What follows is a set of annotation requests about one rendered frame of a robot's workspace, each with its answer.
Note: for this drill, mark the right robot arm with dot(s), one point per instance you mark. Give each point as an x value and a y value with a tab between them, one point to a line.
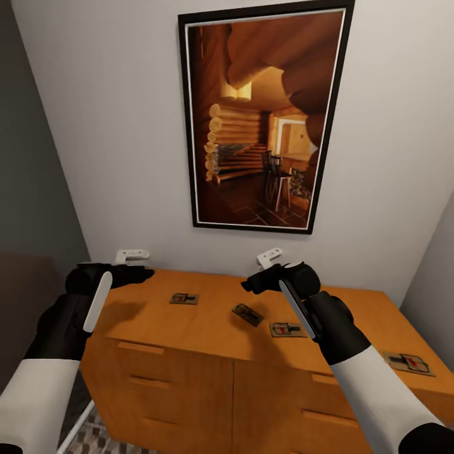
392	418

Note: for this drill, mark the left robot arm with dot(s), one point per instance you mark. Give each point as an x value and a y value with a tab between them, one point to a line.
33	404

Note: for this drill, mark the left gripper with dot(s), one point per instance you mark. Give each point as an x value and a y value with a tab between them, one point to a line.
136	274

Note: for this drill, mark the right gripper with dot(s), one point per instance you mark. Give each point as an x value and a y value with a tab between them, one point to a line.
260	281

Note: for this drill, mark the mousetrap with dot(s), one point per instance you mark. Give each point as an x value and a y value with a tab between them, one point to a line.
279	329
185	299
248	314
407	363

